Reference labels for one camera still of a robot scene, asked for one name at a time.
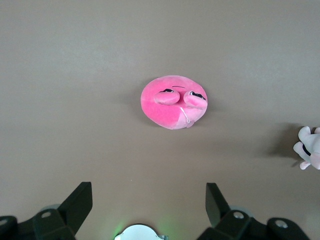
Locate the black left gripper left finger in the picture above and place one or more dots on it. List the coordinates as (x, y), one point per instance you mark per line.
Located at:
(70, 210)

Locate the pink round plush toy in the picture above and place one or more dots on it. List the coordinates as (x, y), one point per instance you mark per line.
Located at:
(162, 115)

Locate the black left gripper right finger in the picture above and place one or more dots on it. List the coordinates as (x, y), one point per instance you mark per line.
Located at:
(217, 207)

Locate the white pink plush dog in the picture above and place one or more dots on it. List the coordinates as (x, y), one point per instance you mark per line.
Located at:
(310, 142)

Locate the brown table mat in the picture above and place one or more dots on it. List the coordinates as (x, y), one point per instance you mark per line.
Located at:
(75, 75)

